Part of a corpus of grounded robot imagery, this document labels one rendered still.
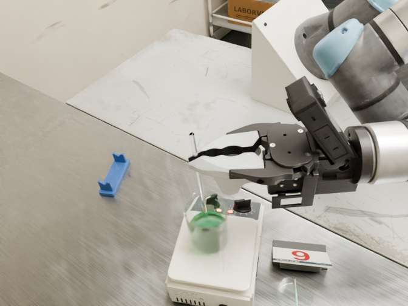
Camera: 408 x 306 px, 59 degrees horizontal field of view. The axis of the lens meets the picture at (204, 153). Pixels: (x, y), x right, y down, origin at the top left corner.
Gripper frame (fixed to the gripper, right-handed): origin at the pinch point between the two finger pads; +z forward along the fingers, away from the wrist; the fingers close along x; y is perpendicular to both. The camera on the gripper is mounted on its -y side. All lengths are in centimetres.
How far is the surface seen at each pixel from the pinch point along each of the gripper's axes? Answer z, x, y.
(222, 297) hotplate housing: -1.2, -9.2, 19.6
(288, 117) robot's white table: -19.1, 36.0, 26.3
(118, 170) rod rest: 20.0, 21.7, 24.4
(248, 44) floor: -29, 234, 117
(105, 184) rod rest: 21.3, 16.2, 22.4
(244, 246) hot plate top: -5.0, -2.8, 17.2
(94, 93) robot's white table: 32, 53, 25
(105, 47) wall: 60, 157, 66
